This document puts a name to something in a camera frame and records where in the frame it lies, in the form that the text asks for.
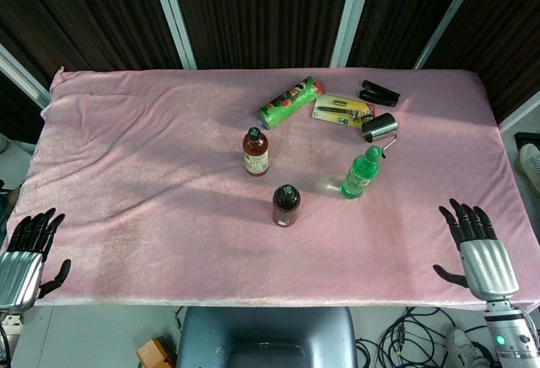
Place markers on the amber bottle with white label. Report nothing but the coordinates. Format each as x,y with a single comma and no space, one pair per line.
256,157

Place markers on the black flat device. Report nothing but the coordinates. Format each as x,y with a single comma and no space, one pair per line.
527,136

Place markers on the yellow pen blister pack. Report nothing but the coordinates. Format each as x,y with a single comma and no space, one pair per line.
341,110

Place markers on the black stapler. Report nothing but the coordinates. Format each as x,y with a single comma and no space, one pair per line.
379,93

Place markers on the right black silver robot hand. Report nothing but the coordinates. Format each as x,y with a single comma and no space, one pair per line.
485,262

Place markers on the green plastic soda bottle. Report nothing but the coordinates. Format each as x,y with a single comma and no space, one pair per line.
358,174

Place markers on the pink fleece table cloth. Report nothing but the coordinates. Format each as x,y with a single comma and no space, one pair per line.
169,199

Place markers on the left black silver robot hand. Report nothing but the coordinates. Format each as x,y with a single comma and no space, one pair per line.
19,271

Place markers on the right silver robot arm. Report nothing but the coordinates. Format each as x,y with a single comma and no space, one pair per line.
508,334

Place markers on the green chips can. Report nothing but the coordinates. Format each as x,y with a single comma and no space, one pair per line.
291,104

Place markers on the white sneaker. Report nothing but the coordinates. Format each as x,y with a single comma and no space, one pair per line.
462,347
530,165

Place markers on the orange box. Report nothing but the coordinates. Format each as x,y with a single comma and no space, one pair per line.
155,353

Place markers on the dark brown bottle without label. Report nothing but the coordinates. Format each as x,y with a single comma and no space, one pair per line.
286,207

